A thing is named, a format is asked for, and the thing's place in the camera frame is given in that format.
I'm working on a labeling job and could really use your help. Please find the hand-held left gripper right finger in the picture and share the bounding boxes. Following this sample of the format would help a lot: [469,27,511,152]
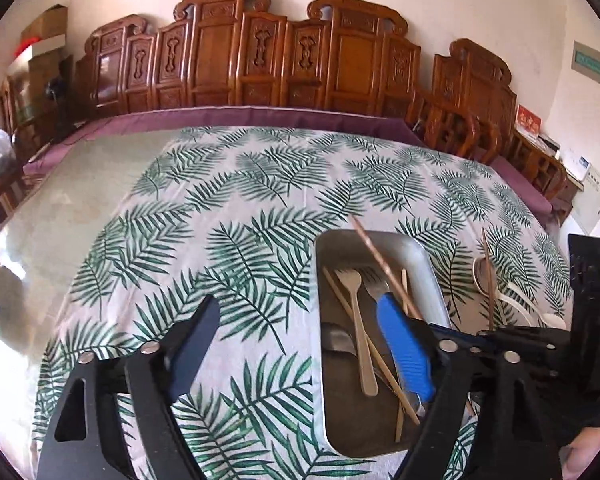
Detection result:
[376,293,564,480]

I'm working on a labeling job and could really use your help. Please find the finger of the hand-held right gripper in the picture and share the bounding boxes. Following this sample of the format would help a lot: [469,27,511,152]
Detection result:
[427,323,572,357]

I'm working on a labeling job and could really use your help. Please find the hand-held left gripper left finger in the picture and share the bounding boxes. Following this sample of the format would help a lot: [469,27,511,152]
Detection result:
[35,294,222,480]

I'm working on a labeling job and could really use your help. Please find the beige fork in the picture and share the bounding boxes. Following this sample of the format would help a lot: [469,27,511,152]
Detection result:
[334,267,379,396]

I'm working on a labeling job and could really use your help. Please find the metal spoon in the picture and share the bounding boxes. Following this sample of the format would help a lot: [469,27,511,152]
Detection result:
[321,322,361,356]

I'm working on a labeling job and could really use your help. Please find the metal fork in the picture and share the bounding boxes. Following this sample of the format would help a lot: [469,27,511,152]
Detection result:
[359,266,392,302]

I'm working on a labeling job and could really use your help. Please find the grey metal tray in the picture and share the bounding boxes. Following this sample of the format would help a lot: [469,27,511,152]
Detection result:
[314,230,453,461]

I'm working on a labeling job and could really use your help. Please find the patterned wooden chopstick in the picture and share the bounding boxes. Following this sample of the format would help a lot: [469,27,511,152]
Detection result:
[350,216,425,321]

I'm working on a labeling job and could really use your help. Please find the person's right hand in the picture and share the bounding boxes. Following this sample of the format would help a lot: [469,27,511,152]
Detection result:
[562,422,600,480]

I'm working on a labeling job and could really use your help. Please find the wooden side table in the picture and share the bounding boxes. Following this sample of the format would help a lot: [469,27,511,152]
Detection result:
[555,160,586,221]

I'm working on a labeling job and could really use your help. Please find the purple armchair cushion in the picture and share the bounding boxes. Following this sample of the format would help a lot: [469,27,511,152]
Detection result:
[490,155,553,216]

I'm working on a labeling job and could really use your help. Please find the white desk device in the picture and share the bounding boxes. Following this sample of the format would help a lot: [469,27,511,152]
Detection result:
[562,149,593,181]

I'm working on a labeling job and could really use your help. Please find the green leaf print tablecloth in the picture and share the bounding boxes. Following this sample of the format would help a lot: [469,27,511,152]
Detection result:
[32,126,576,480]

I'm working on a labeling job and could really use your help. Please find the red card box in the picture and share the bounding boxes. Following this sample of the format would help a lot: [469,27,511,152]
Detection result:
[516,104,543,142]

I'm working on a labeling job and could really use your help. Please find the purple bench cushion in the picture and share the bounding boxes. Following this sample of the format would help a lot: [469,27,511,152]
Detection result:
[22,106,423,178]

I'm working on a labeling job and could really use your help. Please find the small wooden chair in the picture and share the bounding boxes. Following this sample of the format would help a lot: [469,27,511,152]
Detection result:
[0,160,31,221]

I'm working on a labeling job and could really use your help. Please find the carved wooden armchair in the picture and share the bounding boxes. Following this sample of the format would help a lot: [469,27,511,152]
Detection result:
[432,38,568,201]

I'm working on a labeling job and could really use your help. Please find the carved wooden bench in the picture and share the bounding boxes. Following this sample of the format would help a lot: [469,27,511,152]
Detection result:
[72,0,481,161]

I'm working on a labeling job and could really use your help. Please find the white flat box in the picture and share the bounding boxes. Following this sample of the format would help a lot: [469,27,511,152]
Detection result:
[7,35,66,76]

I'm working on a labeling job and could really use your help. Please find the red decoration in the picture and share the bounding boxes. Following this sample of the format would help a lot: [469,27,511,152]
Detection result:
[12,37,41,58]

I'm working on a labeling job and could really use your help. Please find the brown cardboard box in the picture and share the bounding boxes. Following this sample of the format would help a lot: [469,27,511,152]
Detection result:
[20,4,68,43]

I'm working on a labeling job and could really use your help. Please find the white wall electrical panel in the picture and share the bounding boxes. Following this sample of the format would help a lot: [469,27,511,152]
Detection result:
[570,169,600,235]

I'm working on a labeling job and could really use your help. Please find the grey green wall box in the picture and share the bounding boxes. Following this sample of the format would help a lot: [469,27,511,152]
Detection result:
[571,40,600,92]

